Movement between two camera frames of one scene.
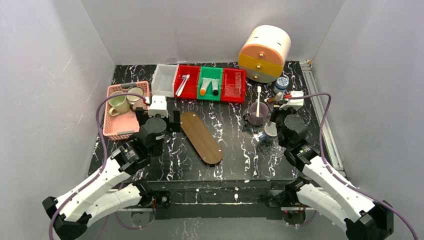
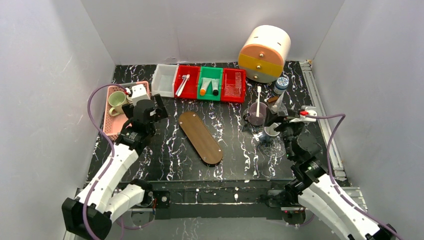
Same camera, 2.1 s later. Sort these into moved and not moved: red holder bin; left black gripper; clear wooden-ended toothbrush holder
Moved: left black gripper
Not moved: red holder bin; clear wooden-ended toothbrush holder
